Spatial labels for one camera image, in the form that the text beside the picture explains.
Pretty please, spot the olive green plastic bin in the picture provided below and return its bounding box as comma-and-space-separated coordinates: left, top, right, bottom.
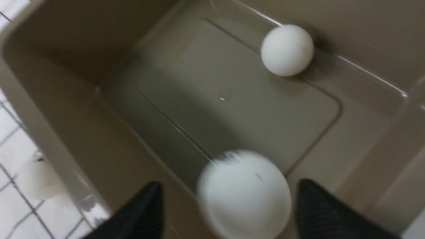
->
1, 0, 424, 239

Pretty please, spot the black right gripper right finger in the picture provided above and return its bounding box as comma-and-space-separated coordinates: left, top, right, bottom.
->
296, 179, 399, 239

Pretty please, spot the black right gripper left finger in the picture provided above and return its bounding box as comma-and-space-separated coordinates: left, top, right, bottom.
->
84, 181, 165, 239

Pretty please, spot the white ping-pong ball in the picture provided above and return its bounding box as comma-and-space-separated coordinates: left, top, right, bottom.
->
16, 156, 66, 200
196, 149, 292, 239
260, 25, 315, 77

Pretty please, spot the white checkered tablecloth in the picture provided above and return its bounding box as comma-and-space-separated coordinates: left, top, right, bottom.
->
0, 0, 110, 239

